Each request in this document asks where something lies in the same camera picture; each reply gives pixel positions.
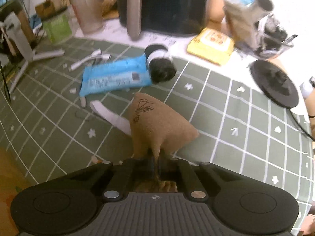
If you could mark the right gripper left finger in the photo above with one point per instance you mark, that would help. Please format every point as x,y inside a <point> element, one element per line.
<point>68,203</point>

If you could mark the glass bowl with clutter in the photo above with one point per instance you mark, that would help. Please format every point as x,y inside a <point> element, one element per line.
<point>255,29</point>

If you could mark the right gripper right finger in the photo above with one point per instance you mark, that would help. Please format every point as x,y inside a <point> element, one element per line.
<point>241,203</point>

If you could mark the black air fryer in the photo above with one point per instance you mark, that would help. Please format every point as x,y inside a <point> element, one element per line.
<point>172,17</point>

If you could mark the cardboard box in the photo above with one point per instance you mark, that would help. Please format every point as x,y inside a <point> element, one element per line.
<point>12,182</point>

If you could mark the yellow wipes pack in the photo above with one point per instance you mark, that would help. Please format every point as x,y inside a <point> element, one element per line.
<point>211,45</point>

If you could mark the brown drawstring pouch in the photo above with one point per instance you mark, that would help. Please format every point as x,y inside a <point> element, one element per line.
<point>156,128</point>

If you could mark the white phone gimbal tripod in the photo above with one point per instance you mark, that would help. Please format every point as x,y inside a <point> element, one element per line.
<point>14,32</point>

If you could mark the black kettle base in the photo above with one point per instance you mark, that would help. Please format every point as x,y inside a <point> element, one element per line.
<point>274,83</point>

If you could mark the green label jar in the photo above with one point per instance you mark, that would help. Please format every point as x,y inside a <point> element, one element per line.
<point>58,28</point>

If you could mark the blue wet wipes pack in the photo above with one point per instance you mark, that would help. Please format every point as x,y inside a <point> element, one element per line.
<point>121,74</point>

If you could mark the grey lid shaker bottle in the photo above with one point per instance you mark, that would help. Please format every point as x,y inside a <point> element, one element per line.
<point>88,14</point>

